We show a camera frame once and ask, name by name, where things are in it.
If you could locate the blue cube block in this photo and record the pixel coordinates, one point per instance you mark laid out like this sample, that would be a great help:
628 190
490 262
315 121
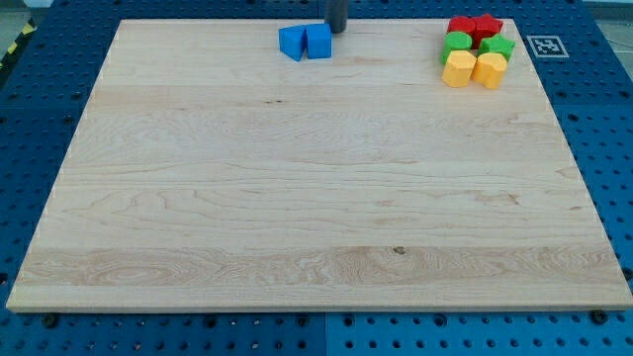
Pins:
319 41

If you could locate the blue triangle block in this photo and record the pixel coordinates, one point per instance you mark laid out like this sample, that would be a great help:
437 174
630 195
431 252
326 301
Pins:
293 41

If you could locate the light wooden board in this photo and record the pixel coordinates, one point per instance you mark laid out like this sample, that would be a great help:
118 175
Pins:
209 172

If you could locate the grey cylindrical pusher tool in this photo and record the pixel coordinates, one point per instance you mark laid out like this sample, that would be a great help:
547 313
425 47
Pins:
336 15

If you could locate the yellow hexagon block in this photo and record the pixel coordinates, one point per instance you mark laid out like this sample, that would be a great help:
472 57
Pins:
458 68

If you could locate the green cylinder block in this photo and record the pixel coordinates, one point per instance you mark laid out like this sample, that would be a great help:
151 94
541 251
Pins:
455 41

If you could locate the yellow heart block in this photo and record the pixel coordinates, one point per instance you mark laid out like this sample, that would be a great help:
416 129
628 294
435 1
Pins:
490 69

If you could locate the red cylinder block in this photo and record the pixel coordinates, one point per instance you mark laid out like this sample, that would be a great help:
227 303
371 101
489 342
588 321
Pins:
463 24

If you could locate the green star block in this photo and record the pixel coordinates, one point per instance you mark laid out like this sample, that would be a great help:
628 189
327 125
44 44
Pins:
497 44

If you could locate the red star block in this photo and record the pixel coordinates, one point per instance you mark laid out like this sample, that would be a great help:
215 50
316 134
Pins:
486 26

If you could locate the white fiducial marker tag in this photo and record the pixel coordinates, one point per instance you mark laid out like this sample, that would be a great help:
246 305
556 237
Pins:
547 46

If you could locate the black bolt front left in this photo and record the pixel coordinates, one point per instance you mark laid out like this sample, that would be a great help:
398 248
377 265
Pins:
50 320

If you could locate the black bolt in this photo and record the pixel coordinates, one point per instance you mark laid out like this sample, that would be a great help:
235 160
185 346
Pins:
50 320
598 317

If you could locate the black bolt front right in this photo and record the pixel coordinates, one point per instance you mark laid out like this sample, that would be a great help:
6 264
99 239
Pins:
598 317

